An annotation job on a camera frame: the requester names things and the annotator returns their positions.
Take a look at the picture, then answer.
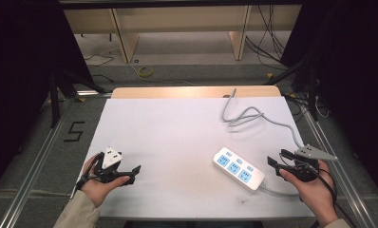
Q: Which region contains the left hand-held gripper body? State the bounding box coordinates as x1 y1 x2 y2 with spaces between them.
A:
92 145 128 184

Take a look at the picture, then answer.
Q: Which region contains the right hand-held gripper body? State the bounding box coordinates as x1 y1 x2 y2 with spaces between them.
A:
280 143 339 183

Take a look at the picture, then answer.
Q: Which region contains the white power strip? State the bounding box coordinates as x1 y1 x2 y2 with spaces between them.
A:
212 146 266 193

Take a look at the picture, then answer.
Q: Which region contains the person's right hand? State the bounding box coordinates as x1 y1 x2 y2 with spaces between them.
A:
278 160 339 228

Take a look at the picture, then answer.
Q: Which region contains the person's left hand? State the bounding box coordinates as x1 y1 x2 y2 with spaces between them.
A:
80 154 131 209

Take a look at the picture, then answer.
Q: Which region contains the white table cover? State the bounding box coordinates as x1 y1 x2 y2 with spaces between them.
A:
70 96 316 220

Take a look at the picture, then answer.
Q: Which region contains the black metal stand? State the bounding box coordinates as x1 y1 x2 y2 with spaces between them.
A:
265 53 321 122
47 67 113 129

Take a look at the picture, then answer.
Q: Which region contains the wooden table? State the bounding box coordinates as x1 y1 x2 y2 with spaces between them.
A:
110 85 282 100

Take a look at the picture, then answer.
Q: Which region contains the yellow tape roll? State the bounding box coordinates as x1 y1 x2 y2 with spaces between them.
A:
137 65 154 79

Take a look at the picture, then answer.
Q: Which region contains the black curtain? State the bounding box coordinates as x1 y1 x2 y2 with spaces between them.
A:
0 0 95 198
279 0 378 205

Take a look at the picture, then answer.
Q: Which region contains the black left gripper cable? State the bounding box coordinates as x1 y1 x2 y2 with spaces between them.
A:
70 153 102 200

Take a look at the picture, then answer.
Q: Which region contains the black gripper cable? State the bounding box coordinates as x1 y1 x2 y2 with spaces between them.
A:
299 160 360 228
70 153 102 200

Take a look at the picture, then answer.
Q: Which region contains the aluminium rail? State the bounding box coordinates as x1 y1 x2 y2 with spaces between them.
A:
0 97 76 228
299 100 378 228

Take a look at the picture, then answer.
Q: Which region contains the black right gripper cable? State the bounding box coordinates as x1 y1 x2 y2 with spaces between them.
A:
299 160 360 228

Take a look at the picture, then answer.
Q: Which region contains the grey power strip cable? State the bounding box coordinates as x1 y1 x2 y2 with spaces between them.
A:
220 87 306 198

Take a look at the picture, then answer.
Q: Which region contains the thin white floor cable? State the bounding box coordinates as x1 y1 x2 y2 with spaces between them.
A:
126 60 199 87

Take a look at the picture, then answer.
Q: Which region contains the black floor cable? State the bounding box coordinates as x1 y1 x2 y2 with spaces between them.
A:
83 52 116 84

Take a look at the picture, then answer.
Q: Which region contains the bundle of black cables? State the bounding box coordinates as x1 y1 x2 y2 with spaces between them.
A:
244 4 290 70

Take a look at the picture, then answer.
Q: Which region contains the wooden desk frame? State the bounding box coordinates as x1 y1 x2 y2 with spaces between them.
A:
63 4 303 64

